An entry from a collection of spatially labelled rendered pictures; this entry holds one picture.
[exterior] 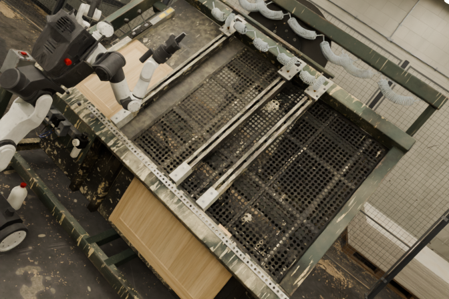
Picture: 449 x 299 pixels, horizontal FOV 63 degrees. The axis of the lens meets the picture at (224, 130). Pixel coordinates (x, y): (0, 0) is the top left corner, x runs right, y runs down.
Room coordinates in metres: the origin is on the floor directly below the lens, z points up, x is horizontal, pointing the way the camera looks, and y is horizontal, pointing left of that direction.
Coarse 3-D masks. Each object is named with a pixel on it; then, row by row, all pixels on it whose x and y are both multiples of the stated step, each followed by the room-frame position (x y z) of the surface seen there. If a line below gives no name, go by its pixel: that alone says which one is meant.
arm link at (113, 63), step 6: (114, 54) 1.86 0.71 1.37; (108, 60) 1.82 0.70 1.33; (114, 60) 1.83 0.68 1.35; (120, 60) 1.86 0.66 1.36; (108, 66) 1.79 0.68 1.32; (114, 66) 1.82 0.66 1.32; (120, 66) 1.86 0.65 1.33; (114, 72) 1.82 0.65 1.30; (120, 72) 1.87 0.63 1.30; (114, 78) 1.86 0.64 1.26; (120, 78) 1.88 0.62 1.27
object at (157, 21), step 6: (162, 12) 2.82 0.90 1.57; (174, 12) 2.86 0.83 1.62; (156, 18) 2.77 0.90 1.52; (162, 18) 2.78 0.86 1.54; (168, 18) 2.84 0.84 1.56; (156, 24) 2.75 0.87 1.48; (150, 30) 2.72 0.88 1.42; (138, 36) 2.64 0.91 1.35; (120, 42) 2.57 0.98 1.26; (126, 42) 2.57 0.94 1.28; (114, 48) 2.52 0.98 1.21; (120, 48) 2.54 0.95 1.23
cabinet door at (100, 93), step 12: (132, 48) 2.57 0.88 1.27; (144, 48) 2.59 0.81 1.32; (132, 60) 2.51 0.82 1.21; (132, 72) 2.44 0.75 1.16; (156, 72) 2.47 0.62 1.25; (168, 72) 2.48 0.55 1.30; (84, 84) 2.31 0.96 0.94; (96, 84) 2.33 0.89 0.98; (108, 84) 2.34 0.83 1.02; (132, 84) 2.37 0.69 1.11; (96, 96) 2.26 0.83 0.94; (108, 96) 2.28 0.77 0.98; (108, 108) 2.22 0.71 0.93; (120, 108) 2.23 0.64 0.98
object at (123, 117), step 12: (228, 24) 2.63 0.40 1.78; (228, 36) 2.70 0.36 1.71; (204, 48) 2.60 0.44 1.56; (216, 48) 2.65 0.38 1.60; (192, 60) 2.54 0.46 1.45; (204, 60) 2.60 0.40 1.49; (180, 72) 2.43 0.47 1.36; (156, 84) 2.34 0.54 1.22; (168, 84) 2.36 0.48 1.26; (144, 96) 2.27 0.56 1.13; (156, 96) 2.32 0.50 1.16; (144, 108) 2.27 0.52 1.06; (120, 120) 2.11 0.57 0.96
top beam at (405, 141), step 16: (192, 0) 2.91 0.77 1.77; (208, 0) 2.88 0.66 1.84; (208, 16) 2.88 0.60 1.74; (256, 32) 2.73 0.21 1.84; (256, 48) 2.71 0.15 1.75; (272, 48) 2.65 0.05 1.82; (304, 80) 2.54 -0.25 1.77; (320, 96) 2.52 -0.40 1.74; (336, 96) 2.45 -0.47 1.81; (352, 96) 2.47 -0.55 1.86; (352, 112) 2.40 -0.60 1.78; (368, 112) 2.40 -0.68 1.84; (368, 128) 2.38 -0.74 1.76; (384, 128) 2.34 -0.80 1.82; (384, 144) 2.36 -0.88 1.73; (400, 144) 2.28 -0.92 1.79
